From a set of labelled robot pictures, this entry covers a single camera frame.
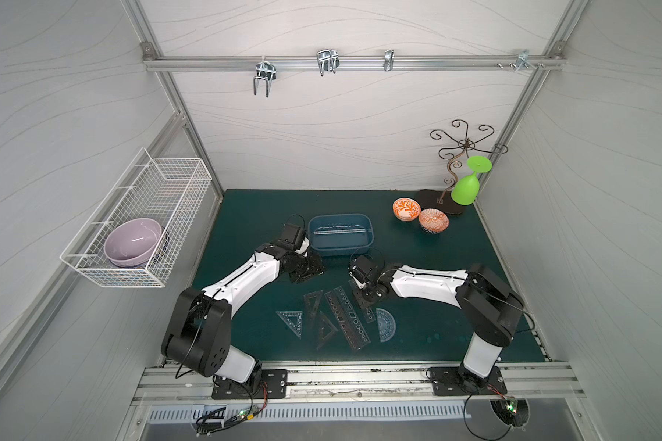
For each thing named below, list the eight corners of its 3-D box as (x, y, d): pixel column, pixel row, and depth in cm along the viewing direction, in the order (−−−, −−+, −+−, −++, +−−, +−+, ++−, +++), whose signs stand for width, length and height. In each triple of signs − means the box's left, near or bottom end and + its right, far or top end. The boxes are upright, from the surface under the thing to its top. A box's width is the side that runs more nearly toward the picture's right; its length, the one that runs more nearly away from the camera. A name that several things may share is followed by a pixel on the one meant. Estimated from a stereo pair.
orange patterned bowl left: (394, 222, 112) (396, 214, 108) (391, 205, 118) (393, 197, 114) (420, 222, 112) (423, 214, 108) (415, 205, 118) (418, 197, 114)
